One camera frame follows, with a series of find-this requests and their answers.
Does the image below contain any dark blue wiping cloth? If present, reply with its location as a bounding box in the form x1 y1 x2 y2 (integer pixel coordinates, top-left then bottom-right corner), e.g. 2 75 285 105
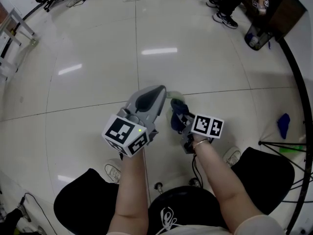
170 98 191 135

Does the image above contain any green plastic object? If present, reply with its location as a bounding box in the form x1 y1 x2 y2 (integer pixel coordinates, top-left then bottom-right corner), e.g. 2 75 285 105
279 144 304 154

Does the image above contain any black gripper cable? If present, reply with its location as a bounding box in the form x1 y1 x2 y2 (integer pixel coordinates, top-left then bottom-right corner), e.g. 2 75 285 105
192 153 203 189

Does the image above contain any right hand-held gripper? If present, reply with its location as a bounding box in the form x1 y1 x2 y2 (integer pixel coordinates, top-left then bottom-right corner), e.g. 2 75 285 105
180 113 225 154

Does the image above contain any person's right white shoe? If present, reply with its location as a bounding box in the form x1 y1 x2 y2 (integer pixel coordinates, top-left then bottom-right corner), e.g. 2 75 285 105
223 146 242 167

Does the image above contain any black printed garment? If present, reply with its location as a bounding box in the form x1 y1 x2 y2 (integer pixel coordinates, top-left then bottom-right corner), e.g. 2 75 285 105
146 186 228 235

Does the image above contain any black curved hoop frame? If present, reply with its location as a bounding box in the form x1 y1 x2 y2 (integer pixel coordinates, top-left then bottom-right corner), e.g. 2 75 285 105
277 38 313 235

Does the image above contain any white table frame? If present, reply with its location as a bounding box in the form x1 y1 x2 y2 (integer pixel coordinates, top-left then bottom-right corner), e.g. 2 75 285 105
0 7 39 82

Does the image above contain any thin wrist bracelet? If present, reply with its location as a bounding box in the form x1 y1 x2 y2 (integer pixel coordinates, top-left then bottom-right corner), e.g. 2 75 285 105
192 138 210 150

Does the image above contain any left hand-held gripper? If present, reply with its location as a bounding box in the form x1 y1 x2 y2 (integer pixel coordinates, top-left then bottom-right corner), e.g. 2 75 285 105
101 85 167 158

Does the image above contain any black mesh waste bin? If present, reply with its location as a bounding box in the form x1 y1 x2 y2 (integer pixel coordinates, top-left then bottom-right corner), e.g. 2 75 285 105
244 23 273 51

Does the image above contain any person's left leg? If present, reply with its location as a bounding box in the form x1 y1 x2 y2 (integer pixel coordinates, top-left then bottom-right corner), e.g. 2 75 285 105
53 168 120 235

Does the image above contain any person's left forearm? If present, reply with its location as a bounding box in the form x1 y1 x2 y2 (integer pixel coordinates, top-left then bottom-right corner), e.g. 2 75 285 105
107 150 150 235

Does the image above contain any bright blue cloth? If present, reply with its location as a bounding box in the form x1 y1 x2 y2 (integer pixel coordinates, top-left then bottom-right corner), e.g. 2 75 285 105
277 113 291 140

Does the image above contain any person's right leg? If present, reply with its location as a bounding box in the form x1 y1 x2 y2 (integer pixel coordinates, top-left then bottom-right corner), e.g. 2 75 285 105
231 147 295 215

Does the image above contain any brown wooden cabinet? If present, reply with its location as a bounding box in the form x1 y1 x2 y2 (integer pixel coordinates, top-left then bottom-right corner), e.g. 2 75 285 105
244 0 308 42

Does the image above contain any person's white shoe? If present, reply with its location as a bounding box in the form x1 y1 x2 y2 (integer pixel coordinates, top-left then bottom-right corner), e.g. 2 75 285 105
223 146 242 167
104 159 123 185

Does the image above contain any thin grey cable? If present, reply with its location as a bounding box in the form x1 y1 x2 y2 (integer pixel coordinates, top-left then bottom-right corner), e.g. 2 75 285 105
143 148 151 202

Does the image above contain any person's right beige sleeve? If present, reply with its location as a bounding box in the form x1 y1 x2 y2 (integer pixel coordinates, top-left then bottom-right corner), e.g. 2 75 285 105
231 214 286 235

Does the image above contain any person's right forearm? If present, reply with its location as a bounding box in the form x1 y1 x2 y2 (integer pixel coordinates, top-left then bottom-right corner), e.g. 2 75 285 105
192 136 264 232

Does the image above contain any black tripod stand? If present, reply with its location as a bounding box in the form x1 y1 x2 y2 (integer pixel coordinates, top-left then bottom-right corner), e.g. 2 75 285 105
258 141 313 203

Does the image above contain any person's leg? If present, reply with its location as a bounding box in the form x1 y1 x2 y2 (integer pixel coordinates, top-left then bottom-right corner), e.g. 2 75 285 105
53 168 120 235
231 147 295 215

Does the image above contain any person's left white shoe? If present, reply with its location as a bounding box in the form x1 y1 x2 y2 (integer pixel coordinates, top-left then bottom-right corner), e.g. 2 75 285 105
104 159 123 185

